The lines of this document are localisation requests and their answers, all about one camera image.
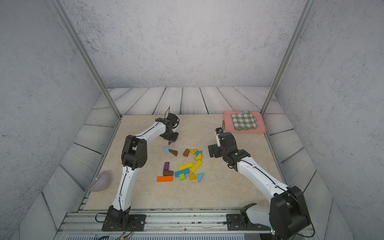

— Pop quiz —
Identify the brown slanted wooden block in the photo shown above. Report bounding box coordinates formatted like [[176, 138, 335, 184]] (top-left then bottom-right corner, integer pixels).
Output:
[[169, 149, 178, 157]]

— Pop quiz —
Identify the lime green long block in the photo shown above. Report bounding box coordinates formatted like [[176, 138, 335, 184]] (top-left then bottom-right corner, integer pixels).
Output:
[[190, 160, 203, 173]]

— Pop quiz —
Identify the light blue triangle block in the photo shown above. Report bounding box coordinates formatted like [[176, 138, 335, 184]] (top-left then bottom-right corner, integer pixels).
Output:
[[198, 173, 204, 183]]

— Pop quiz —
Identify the yellow long wooden block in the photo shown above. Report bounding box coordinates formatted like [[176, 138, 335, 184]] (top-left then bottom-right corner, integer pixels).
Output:
[[179, 162, 194, 171]]

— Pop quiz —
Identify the teal long wooden block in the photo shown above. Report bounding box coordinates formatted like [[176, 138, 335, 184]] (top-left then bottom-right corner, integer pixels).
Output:
[[175, 168, 190, 178]]

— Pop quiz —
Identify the dark brown rectangular block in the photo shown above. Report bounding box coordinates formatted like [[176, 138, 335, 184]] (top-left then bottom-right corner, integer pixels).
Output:
[[163, 170, 174, 176]]

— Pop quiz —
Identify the green small cube block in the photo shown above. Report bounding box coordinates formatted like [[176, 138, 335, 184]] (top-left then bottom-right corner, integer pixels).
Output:
[[179, 174, 186, 181]]

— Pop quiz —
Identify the orange long wooden block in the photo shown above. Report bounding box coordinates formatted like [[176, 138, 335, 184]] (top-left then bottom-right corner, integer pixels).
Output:
[[157, 176, 173, 183]]

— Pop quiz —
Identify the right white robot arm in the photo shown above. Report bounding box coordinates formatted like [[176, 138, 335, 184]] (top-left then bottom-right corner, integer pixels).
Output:
[[208, 128, 312, 240]]

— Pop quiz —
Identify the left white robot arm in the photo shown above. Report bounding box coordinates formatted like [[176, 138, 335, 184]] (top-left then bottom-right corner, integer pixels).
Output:
[[106, 114, 180, 226]]

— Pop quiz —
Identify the yellow triangle wooden block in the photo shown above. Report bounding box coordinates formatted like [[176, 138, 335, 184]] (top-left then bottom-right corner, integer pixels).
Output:
[[195, 153, 202, 161]]

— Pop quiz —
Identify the green checkered cloth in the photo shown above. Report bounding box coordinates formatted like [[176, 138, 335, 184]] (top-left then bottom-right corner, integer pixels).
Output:
[[232, 111, 258, 131]]

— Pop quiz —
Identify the orange triangle wooden block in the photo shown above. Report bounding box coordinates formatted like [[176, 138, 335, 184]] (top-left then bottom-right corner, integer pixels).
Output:
[[190, 149, 198, 155]]

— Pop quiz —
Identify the brown small wooden block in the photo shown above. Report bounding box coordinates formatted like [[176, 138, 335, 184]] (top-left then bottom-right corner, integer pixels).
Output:
[[183, 149, 190, 157]]

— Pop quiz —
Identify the purple rectangular wooden block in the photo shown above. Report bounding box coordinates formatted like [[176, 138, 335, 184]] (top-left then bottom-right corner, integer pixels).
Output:
[[164, 162, 170, 171]]

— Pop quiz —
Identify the lilac bowl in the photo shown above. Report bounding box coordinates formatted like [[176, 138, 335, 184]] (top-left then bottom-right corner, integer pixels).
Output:
[[89, 171, 111, 192]]

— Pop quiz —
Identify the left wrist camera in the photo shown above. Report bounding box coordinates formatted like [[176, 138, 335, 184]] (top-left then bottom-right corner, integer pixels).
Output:
[[166, 113, 180, 129]]

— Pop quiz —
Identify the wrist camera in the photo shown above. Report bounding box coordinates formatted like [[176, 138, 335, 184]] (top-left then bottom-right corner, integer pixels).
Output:
[[215, 127, 223, 148], [166, 113, 180, 129]]

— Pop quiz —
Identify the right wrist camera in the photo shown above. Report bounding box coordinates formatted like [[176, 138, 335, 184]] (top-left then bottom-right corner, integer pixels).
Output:
[[215, 127, 223, 148]]

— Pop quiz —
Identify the right aluminium frame post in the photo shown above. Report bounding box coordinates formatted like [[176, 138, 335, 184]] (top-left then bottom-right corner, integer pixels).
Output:
[[261, 0, 316, 116]]

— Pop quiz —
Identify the aluminium frame post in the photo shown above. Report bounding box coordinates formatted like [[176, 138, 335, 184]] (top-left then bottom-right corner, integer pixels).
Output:
[[261, 0, 316, 116], [49, 0, 122, 120]]

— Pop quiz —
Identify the left aluminium frame post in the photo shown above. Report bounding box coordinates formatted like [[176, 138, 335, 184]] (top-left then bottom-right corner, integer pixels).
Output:
[[49, 0, 122, 120]]

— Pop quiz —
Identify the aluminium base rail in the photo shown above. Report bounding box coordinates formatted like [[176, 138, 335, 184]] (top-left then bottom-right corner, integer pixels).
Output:
[[58, 209, 275, 235]]

